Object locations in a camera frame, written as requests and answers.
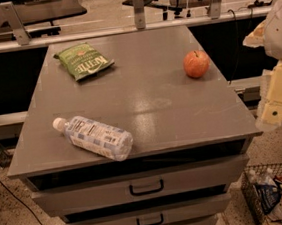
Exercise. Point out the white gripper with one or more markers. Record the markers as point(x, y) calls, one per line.
point(281, 32)

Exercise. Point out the red apple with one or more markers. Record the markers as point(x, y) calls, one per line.
point(196, 63)

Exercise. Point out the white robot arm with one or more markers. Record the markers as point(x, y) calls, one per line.
point(268, 34)

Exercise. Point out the dark blue snack bag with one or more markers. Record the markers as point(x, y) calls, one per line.
point(268, 192)

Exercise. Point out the green Kettle chip bag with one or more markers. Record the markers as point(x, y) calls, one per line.
point(82, 60)

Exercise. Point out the grey drawer cabinet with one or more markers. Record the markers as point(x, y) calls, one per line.
point(192, 134)

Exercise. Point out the clear plastic water bottle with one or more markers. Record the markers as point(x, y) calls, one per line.
point(108, 141)

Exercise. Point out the dark bench table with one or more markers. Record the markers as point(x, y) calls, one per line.
point(42, 11)

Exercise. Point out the wire basket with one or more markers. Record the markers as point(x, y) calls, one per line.
point(249, 178)

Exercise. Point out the middle metal bracket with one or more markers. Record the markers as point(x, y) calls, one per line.
point(139, 14)

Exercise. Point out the middle drawer black handle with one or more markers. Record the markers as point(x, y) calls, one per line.
point(156, 220)

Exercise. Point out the drawer black handle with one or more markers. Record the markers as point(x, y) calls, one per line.
point(148, 189)
point(156, 220)

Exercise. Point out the top drawer black handle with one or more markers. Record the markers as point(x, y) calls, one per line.
point(148, 189)

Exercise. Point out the left metal bracket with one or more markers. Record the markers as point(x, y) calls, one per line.
point(11, 15)

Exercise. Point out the grey metal rail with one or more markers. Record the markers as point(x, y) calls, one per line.
point(190, 22)

